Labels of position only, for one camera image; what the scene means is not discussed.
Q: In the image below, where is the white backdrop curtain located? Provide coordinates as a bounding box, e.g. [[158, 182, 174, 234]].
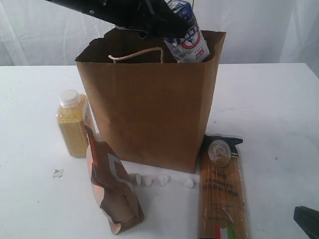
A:
[[0, 0, 319, 67]]

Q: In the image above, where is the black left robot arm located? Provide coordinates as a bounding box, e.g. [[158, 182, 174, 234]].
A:
[[52, 0, 190, 38]]

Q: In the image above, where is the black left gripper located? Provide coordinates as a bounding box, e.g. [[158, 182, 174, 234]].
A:
[[99, 0, 188, 38]]

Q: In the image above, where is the spaghetti package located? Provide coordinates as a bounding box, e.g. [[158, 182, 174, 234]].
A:
[[198, 135, 248, 239]]

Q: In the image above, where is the yellow grain bottle white cap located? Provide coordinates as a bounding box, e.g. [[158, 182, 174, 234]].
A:
[[56, 89, 92, 158]]

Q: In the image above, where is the small torn plastic scrap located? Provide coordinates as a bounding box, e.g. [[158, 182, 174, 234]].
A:
[[52, 169, 64, 178]]

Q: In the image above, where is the brown paper shopping bag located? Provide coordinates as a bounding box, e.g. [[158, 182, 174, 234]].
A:
[[76, 26, 226, 172]]

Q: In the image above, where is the brown coffee pouch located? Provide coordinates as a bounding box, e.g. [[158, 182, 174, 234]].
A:
[[84, 125, 145, 235]]

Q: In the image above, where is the blue white milk carton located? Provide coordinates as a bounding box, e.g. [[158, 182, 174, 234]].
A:
[[163, 0, 210, 63]]

